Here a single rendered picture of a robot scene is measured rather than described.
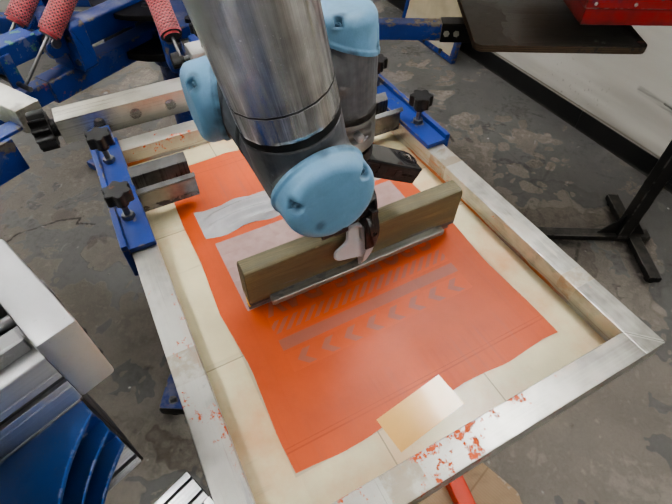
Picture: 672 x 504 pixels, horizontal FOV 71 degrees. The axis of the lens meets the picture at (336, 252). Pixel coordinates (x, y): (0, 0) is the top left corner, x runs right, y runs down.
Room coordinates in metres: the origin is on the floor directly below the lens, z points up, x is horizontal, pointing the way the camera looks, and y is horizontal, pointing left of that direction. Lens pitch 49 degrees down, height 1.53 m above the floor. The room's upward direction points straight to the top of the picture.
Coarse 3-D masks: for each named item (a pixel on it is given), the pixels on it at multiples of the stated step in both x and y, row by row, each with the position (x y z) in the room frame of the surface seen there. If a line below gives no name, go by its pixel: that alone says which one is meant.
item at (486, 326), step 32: (384, 192) 0.64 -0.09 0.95; (416, 192) 0.64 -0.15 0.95; (448, 256) 0.49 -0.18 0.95; (480, 256) 0.49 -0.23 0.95; (480, 288) 0.42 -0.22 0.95; (512, 288) 0.42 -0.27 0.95; (416, 320) 0.37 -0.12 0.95; (448, 320) 0.37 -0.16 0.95; (480, 320) 0.37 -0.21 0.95; (512, 320) 0.37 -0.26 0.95; (544, 320) 0.37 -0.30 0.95; (416, 352) 0.31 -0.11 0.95; (448, 352) 0.31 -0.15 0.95; (480, 352) 0.31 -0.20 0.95; (512, 352) 0.31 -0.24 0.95; (448, 384) 0.27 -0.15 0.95
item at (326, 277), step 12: (432, 228) 0.52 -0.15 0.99; (408, 240) 0.49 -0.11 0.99; (420, 240) 0.49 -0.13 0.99; (384, 252) 0.47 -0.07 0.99; (396, 252) 0.47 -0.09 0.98; (348, 264) 0.44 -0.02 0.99; (360, 264) 0.44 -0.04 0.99; (324, 276) 0.42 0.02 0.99; (336, 276) 0.42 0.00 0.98; (288, 288) 0.40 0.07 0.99; (300, 288) 0.40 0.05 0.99; (312, 288) 0.40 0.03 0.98; (276, 300) 0.38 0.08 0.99
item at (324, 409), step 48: (240, 192) 0.64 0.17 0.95; (192, 240) 0.52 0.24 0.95; (240, 240) 0.52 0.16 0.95; (288, 240) 0.52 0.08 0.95; (240, 288) 0.42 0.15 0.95; (240, 336) 0.34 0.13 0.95; (384, 336) 0.34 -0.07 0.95; (288, 384) 0.27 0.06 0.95; (336, 384) 0.27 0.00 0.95; (384, 384) 0.27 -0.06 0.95; (288, 432) 0.21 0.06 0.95; (336, 432) 0.21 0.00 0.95
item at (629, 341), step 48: (144, 144) 0.73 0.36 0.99; (192, 144) 0.77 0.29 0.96; (480, 192) 0.60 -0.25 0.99; (528, 240) 0.49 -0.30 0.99; (144, 288) 0.40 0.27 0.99; (576, 288) 0.40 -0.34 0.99; (192, 336) 0.34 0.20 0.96; (624, 336) 0.32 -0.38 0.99; (192, 384) 0.25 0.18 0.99; (576, 384) 0.25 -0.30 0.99; (192, 432) 0.19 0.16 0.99; (480, 432) 0.19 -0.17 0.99; (528, 432) 0.20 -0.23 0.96; (240, 480) 0.14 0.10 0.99; (384, 480) 0.14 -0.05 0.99; (432, 480) 0.14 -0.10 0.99
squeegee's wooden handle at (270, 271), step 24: (432, 192) 0.53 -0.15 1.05; (456, 192) 0.53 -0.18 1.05; (384, 216) 0.48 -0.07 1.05; (408, 216) 0.49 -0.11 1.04; (432, 216) 0.51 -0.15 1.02; (312, 240) 0.43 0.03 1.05; (336, 240) 0.43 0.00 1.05; (384, 240) 0.47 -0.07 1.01; (240, 264) 0.39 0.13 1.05; (264, 264) 0.39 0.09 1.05; (288, 264) 0.40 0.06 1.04; (312, 264) 0.42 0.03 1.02; (336, 264) 0.44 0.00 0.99; (264, 288) 0.38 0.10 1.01
